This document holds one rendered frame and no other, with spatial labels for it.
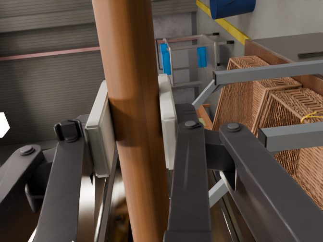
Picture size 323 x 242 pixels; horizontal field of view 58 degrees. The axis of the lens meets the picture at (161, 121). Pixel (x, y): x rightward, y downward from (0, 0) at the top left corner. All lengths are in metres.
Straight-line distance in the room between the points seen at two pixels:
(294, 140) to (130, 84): 0.56
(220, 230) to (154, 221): 1.05
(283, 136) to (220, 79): 0.48
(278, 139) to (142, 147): 0.52
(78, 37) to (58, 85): 1.42
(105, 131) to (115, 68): 0.03
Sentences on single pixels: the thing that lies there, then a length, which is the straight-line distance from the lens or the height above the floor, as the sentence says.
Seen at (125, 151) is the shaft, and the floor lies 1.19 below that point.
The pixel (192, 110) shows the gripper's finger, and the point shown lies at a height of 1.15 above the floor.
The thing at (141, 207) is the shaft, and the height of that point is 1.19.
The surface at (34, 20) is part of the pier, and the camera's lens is 7.63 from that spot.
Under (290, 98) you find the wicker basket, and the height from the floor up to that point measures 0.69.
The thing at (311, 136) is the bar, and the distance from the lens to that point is 0.70.
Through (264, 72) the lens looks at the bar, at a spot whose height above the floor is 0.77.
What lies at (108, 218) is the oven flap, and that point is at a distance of 1.16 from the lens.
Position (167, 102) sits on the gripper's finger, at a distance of 0.15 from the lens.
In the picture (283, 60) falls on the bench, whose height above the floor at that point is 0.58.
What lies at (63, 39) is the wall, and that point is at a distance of 7.79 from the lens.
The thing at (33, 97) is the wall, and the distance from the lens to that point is 8.58.
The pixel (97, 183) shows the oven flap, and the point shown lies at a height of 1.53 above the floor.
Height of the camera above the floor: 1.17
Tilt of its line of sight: level
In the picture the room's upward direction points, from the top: 96 degrees counter-clockwise
